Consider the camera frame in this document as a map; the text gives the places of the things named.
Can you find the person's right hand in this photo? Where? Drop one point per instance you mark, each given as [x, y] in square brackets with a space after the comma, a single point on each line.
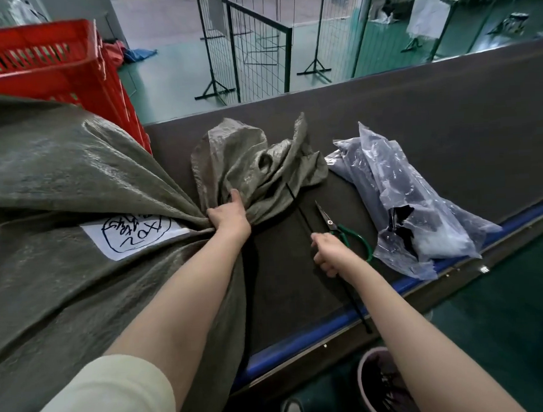
[336, 254]

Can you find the person's left hand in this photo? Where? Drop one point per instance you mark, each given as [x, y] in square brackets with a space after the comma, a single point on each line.
[231, 219]

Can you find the black cable tie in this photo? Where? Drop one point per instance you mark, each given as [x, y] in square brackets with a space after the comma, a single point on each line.
[301, 210]

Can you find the large grey-green woven sack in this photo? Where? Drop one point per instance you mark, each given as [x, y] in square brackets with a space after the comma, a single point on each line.
[50, 177]

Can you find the red plastic crate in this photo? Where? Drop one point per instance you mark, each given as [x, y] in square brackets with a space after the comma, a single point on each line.
[30, 33]

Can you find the person's right forearm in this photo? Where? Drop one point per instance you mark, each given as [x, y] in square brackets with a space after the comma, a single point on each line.
[416, 341]

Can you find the person's left forearm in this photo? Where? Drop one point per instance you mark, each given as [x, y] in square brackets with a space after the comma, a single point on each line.
[190, 306]

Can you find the clear plastic bag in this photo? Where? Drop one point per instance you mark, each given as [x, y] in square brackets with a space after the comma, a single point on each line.
[387, 185]

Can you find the person's shoe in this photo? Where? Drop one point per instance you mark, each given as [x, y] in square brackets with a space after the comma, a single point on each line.
[291, 409]

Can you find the person's cream shirt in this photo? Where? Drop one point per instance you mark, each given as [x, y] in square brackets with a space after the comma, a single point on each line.
[96, 400]

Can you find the white plastic bag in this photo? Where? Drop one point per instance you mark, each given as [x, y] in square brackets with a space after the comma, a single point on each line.
[25, 10]

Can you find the pink waste bin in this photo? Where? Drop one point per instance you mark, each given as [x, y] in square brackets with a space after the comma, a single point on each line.
[361, 379]

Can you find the blue cloth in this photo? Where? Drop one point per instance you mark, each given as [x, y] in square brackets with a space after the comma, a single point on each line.
[139, 54]

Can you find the red cloth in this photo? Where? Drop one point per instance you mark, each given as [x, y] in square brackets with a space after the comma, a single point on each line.
[114, 53]

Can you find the grey hanging cloth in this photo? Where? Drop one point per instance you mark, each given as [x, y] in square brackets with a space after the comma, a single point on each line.
[216, 15]

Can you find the crumpled white sheet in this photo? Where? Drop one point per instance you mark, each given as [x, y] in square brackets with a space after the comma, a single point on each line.
[382, 16]

